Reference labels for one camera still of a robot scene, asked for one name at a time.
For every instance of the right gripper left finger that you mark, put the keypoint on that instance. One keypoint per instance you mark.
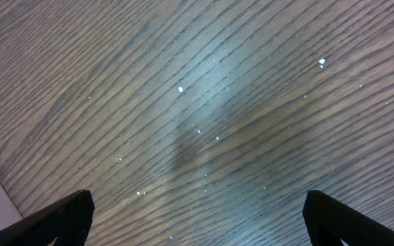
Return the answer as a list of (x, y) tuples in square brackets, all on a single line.
[(66, 222)]

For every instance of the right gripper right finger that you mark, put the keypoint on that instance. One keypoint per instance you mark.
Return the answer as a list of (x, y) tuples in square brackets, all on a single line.
[(332, 223)]

